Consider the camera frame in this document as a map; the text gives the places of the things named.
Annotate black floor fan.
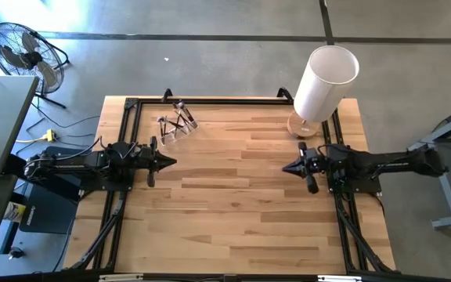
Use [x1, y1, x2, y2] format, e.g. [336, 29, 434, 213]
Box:
[0, 22, 71, 110]

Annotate black computer case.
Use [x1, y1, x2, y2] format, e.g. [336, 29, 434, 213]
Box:
[19, 146, 82, 235]

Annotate black aluminium table frame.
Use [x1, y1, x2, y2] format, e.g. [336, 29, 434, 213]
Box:
[68, 88, 397, 282]

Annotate black makeup brush round head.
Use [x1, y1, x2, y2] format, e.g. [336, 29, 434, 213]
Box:
[157, 115, 189, 132]

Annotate silver aluminium bracket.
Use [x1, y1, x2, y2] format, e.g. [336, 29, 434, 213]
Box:
[99, 273, 144, 282]
[317, 275, 363, 282]

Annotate clear acrylic brush organizer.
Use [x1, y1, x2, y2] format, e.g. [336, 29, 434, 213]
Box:
[156, 111, 200, 147]

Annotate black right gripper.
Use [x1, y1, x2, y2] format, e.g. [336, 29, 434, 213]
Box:
[282, 141, 328, 195]

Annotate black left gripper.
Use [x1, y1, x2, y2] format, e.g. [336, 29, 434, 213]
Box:
[131, 135, 178, 189]

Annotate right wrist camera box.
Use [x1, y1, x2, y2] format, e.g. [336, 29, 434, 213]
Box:
[312, 151, 330, 173]

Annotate white shade lamp wooden base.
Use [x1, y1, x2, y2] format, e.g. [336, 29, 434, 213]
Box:
[287, 45, 360, 139]

